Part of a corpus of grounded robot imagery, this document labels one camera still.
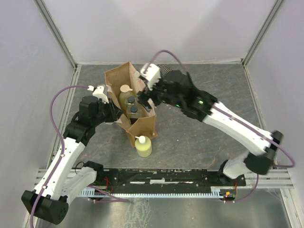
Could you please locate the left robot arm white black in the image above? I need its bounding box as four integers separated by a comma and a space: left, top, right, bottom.
21, 95, 123, 225

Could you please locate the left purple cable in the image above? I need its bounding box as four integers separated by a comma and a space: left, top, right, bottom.
29, 85, 130, 228

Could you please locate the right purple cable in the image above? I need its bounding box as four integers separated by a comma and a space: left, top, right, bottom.
143, 49, 295, 204

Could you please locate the yellow bottle white cap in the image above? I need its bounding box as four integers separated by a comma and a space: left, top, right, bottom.
135, 135, 152, 157

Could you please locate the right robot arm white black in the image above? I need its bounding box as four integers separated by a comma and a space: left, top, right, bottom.
137, 70, 283, 186

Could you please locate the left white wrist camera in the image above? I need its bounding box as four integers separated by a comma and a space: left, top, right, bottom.
87, 85, 112, 104

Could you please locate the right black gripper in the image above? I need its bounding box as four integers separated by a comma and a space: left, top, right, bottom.
136, 74, 183, 113

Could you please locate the brown canvas bag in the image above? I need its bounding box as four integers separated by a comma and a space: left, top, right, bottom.
104, 62, 158, 147

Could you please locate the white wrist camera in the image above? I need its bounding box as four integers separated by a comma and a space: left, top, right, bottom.
87, 85, 112, 104
139, 63, 161, 91

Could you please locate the clear bottle yellow label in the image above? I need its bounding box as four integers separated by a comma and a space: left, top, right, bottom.
124, 96, 138, 108

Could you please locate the white slotted cable duct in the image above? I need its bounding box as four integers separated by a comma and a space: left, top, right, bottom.
71, 187, 236, 198

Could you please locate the purple cable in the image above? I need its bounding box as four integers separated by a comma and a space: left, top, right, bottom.
143, 49, 295, 204
29, 85, 130, 228

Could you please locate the green bottle with pump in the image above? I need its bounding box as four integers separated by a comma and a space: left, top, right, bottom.
119, 85, 136, 109

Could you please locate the clear bottle black label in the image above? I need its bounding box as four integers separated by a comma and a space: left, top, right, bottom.
126, 104, 143, 119

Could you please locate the striped folded cloth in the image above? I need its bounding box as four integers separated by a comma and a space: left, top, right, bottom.
158, 65, 172, 75

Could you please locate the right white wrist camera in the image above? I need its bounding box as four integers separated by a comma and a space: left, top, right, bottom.
139, 63, 161, 91

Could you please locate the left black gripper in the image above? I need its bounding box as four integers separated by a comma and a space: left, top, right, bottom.
92, 98, 124, 127

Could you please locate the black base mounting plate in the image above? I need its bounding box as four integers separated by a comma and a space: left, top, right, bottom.
93, 168, 246, 194

